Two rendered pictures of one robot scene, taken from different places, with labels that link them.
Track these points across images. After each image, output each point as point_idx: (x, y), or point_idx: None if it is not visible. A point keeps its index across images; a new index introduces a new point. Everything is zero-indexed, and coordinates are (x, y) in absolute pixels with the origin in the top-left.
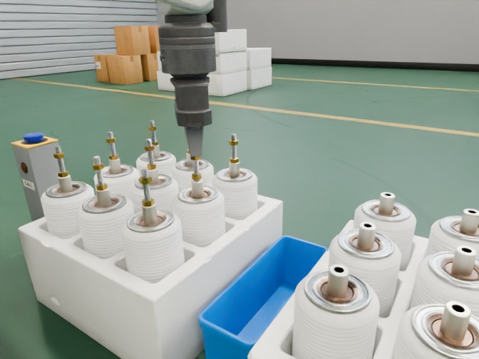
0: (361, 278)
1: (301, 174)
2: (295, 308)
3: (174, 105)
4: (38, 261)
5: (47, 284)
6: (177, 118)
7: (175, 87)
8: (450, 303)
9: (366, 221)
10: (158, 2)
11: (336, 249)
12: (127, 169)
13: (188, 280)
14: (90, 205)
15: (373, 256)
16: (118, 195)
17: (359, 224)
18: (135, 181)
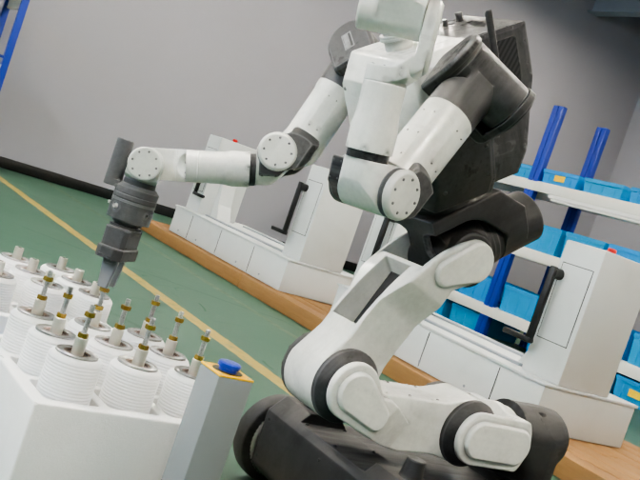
0: (79, 288)
1: None
2: (108, 310)
3: (124, 254)
4: None
5: None
6: (134, 257)
7: (139, 235)
8: (79, 270)
9: (16, 281)
10: (158, 177)
11: (63, 291)
12: (125, 359)
13: None
14: (179, 356)
15: (56, 283)
16: (153, 350)
17: (53, 273)
18: (131, 348)
